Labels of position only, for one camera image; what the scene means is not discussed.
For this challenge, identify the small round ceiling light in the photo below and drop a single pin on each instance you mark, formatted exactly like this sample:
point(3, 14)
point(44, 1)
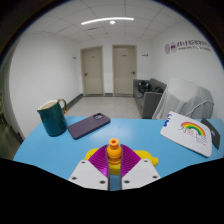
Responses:
point(112, 22)

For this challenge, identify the beige door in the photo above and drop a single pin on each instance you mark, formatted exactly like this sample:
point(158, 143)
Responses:
point(124, 70)
point(92, 71)

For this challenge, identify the grey cloth-covered chair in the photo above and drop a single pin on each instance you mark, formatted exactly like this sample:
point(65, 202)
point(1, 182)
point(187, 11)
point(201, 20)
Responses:
point(183, 98)

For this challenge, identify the yellow power strip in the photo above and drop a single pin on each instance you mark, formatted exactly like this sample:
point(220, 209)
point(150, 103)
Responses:
point(146, 156)

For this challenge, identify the purple smartphone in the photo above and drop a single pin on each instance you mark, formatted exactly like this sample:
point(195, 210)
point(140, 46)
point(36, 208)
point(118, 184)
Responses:
point(88, 125)

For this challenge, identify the long ceiling light strip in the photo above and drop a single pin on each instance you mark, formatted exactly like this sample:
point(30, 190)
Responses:
point(100, 20)

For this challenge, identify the black bag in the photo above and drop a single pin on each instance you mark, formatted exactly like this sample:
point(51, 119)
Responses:
point(145, 87)

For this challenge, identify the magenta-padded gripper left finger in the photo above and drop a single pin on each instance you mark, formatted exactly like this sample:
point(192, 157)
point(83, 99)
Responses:
point(89, 173)

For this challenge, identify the grey sofa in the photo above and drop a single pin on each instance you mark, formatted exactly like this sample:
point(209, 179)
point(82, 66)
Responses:
point(146, 101)

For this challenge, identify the white rainbow-print book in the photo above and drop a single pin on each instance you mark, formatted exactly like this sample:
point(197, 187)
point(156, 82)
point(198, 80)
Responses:
point(186, 135)

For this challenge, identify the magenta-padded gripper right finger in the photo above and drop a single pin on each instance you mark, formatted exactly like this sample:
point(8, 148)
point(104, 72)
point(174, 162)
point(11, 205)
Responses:
point(140, 173)

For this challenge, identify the dark green mug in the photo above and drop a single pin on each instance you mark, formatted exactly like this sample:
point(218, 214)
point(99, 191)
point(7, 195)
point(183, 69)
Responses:
point(52, 121)

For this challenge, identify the purple wall sign lettering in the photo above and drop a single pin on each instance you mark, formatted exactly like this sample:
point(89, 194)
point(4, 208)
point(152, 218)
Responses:
point(186, 46)

